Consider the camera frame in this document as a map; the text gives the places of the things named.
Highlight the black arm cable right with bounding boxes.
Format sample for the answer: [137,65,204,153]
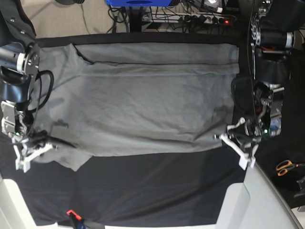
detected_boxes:
[26,70,55,113]

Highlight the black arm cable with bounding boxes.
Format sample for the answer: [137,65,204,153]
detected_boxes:
[231,0,259,134]
[26,70,55,113]

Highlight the white power strip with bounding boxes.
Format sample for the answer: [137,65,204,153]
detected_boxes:
[142,12,237,25]

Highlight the black metal stand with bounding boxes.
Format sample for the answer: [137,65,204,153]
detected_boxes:
[126,7,146,32]

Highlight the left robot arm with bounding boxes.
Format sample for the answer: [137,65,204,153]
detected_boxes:
[215,0,305,170]

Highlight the blue plastic box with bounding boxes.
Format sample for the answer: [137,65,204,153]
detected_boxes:
[105,0,172,7]

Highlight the grey T-shirt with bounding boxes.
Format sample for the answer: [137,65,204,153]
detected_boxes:
[35,43,239,171]

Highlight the orange handled scissors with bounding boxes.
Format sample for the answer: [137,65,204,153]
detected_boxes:
[275,160,305,177]

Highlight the black table cloth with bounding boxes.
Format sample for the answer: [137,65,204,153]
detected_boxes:
[0,33,248,227]

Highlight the white chair left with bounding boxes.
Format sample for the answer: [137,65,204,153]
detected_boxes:
[0,176,37,229]

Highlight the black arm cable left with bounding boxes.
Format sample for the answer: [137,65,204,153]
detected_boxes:
[231,0,259,134]

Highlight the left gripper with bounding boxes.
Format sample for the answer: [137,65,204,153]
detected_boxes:
[213,117,262,170]

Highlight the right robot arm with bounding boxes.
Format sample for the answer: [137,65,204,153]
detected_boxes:
[0,0,75,173]

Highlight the red blue clamp front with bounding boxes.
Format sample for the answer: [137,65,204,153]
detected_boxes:
[66,209,87,229]

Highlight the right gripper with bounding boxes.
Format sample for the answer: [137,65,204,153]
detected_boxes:
[10,131,76,173]

